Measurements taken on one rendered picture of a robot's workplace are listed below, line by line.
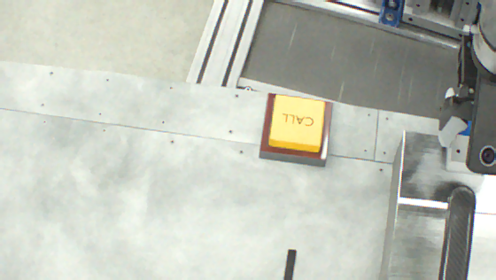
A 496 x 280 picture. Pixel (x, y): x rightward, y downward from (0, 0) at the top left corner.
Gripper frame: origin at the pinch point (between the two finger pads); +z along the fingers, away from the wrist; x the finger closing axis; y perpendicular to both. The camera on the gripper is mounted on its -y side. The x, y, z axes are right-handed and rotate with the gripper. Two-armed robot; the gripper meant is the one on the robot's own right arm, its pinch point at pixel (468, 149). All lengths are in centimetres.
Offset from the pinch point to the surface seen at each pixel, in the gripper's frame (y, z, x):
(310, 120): 4.1, 7.0, 19.3
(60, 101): 4, 11, 51
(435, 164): -1.8, 1.7, 4.0
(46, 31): 61, 91, 76
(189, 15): 68, 91, 45
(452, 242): -11.1, 2.6, 0.6
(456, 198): -5.7, 2.1, 0.7
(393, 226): -9.7, 2.8, 8.3
